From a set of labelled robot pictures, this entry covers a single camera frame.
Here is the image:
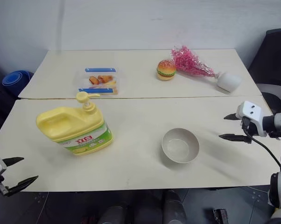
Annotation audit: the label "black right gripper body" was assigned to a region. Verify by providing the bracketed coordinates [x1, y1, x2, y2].
[241, 117, 260, 139]

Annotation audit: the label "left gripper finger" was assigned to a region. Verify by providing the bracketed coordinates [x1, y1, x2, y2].
[0, 175, 39, 197]
[2, 157, 25, 167]

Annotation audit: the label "beige round bowl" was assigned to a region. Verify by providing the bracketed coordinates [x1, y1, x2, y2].
[161, 127, 200, 164]

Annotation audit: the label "yellow detergent pump bottle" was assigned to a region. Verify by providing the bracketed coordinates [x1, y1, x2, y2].
[35, 91, 113, 157]

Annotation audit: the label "white vase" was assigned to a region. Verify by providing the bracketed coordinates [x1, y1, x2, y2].
[214, 71, 243, 93]

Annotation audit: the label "black office chair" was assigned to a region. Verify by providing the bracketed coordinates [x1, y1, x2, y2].
[247, 28, 281, 115]

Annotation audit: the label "blue rolled mat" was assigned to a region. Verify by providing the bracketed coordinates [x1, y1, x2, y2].
[2, 71, 35, 94]

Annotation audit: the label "toy hamburger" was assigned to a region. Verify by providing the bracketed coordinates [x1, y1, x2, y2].
[156, 59, 177, 81]

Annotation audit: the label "clear food container blue clips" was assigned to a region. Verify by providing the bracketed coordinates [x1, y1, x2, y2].
[74, 67, 126, 95]

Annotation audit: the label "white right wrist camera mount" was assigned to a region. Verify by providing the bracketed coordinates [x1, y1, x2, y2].
[236, 100, 267, 137]

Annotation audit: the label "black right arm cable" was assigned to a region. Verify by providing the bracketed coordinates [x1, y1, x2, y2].
[242, 118, 281, 168]

